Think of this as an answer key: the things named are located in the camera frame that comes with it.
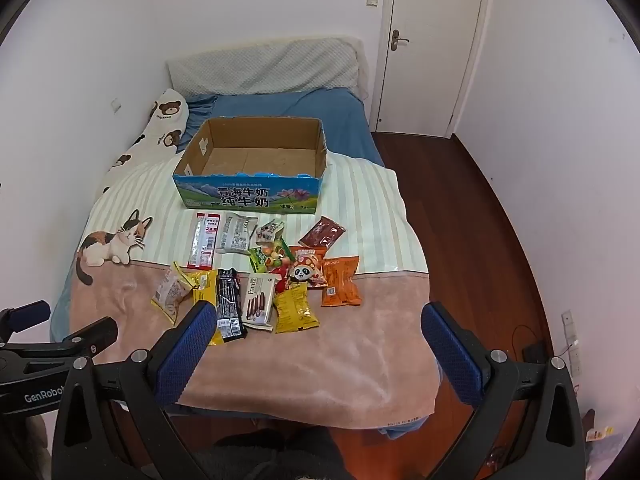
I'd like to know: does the small brown white packet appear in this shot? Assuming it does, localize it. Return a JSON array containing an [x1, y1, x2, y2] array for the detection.
[[255, 220, 286, 247]]

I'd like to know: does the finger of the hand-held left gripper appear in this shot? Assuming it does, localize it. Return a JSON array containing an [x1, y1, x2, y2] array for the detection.
[[0, 300, 52, 346], [27, 316, 120, 362]]

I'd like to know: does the grey dotted pillow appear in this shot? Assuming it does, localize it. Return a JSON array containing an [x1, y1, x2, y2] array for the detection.
[[166, 36, 363, 98]]

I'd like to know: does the beige snack packet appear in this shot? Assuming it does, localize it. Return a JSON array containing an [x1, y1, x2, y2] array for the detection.
[[151, 261, 193, 322]]

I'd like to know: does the dark red snack packet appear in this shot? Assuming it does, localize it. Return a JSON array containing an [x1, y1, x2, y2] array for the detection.
[[298, 216, 347, 249]]

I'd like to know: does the yellow chips packet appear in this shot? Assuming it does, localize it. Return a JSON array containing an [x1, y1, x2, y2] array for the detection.
[[273, 282, 320, 334]]

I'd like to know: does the white door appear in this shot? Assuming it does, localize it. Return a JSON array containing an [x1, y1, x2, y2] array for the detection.
[[377, 0, 493, 138]]

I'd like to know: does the yellow packet with dark label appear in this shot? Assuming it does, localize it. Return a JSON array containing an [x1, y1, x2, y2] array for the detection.
[[180, 270, 223, 347]]

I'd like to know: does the red and white long packet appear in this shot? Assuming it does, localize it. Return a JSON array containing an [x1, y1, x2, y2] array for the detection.
[[186, 211, 223, 270]]

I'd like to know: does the panda print snack packet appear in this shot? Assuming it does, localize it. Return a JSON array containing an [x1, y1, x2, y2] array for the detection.
[[288, 254, 328, 288]]

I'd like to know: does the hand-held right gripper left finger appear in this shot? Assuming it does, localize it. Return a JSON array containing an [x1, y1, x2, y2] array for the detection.
[[52, 301, 219, 480]]

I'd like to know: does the striped cat print blanket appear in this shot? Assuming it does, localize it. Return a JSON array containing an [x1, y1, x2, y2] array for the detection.
[[65, 152, 441, 431]]

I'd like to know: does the black snack packet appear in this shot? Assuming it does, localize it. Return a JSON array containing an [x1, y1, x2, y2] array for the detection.
[[216, 267, 248, 343]]

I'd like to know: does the cardboard box with blue print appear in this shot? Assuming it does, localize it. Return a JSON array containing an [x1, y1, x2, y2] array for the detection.
[[172, 116, 329, 216]]

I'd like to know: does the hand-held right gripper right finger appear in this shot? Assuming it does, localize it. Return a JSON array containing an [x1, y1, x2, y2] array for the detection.
[[421, 302, 587, 480]]

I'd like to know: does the bear print pillow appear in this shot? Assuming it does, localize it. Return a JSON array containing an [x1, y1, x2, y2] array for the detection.
[[102, 88, 191, 196]]

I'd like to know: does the orange snack packet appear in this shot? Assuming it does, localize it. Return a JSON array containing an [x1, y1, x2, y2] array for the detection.
[[320, 256, 362, 307]]

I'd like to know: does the white chocolate stick packet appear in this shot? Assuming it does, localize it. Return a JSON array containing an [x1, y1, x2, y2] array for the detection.
[[241, 273, 277, 332]]

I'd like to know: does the green fruit candy packet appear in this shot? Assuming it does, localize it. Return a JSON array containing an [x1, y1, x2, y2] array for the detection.
[[248, 242, 296, 276]]

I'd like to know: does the grey white snack packet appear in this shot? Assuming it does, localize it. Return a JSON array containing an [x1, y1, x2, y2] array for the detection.
[[215, 211, 259, 256]]

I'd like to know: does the blue bed sheet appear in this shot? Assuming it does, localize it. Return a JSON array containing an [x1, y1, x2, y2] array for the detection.
[[49, 87, 436, 441]]

